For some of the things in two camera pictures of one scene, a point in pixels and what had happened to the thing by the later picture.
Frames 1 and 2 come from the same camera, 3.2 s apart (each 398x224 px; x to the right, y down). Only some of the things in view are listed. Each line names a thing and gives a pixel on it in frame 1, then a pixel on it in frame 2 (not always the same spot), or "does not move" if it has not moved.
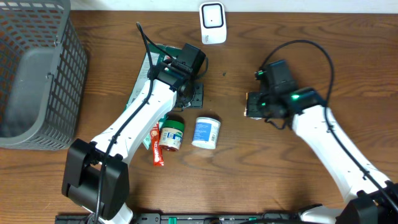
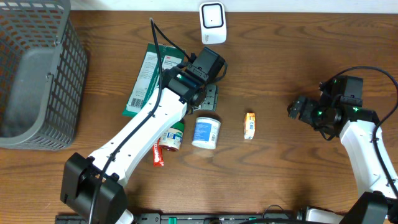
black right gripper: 252,109 to 306,115
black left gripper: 198,103 to 212,104
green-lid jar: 171,135 does not move
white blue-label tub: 206,131 does not move
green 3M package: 144,74 does not move
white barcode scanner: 212,22 does not move
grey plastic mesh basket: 43,75 does not move
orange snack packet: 247,96 to 249,126
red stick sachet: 156,145 does not move
